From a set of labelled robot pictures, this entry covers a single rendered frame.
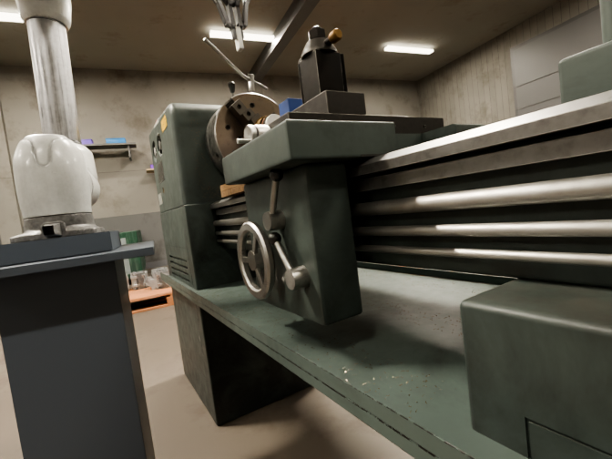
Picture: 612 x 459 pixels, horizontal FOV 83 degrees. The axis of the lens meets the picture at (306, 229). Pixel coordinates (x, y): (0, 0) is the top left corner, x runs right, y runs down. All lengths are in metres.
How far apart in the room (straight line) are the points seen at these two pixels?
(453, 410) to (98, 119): 7.76
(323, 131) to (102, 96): 7.60
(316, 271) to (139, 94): 7.62
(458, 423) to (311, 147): 0.39
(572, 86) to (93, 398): 1.11
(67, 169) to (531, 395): 1.05
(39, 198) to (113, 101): 6.98
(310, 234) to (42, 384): 0.77
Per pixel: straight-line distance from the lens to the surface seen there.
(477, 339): 0.40
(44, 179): 1.08
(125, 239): 5.69
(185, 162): 1.39
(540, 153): 0.43
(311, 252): 0.56
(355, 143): 0.58
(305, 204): 0.56
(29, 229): 1.11
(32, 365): 1.09
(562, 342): 0.36
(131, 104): 7.99
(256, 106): 1.37
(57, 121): 1.34
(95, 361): 1.06
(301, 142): 0.52
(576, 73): 0.49
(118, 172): 7.71
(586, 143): 0.42
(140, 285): 4.30
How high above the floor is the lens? 0.79
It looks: 3 degrees down
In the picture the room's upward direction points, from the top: 7 degrees counter-clockwise
